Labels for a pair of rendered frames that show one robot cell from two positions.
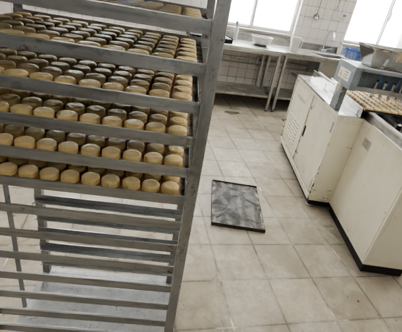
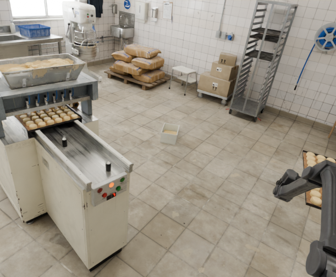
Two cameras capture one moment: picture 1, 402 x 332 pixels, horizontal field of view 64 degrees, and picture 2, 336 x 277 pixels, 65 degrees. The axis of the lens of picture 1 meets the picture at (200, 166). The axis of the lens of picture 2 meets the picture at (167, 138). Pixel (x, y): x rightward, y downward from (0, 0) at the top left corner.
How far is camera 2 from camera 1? 0.97 m
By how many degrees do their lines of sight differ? 39
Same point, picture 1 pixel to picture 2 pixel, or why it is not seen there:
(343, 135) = (21, 159)
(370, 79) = (18, 99)
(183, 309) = not seen: outside the picture
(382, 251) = (98, 252)
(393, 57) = (28, 75)
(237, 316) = not seen: outside the picture
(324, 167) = (21, 192)
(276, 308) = not seen: outside the picture
